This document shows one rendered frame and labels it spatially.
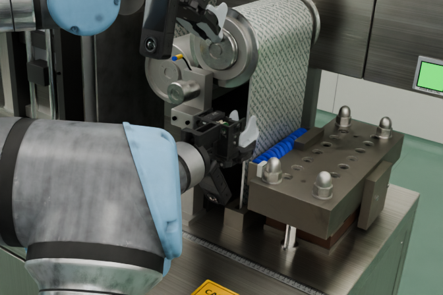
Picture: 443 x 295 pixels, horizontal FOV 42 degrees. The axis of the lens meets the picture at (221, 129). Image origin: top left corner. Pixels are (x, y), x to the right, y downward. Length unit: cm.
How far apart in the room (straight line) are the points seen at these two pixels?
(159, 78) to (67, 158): 69
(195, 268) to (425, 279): 175
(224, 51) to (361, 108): 296
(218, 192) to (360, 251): 31
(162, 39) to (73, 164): 42
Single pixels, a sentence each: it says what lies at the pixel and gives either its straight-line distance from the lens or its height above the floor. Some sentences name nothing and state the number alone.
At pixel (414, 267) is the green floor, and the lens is 273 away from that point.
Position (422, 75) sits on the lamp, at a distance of 125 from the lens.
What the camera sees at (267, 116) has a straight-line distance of 113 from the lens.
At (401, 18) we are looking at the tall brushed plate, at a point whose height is 129.
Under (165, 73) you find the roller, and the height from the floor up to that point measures 117.
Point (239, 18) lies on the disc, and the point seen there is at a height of 131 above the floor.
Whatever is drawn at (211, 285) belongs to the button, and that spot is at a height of 92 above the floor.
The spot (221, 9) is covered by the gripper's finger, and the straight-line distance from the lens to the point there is 98.
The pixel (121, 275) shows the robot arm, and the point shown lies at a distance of 47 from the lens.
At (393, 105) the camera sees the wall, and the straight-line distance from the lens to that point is 386.
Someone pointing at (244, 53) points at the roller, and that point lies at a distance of 102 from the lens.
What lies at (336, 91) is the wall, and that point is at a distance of 397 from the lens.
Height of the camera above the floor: 154
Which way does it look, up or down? 24 degrees down
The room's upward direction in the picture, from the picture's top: 4 degrees clockwise
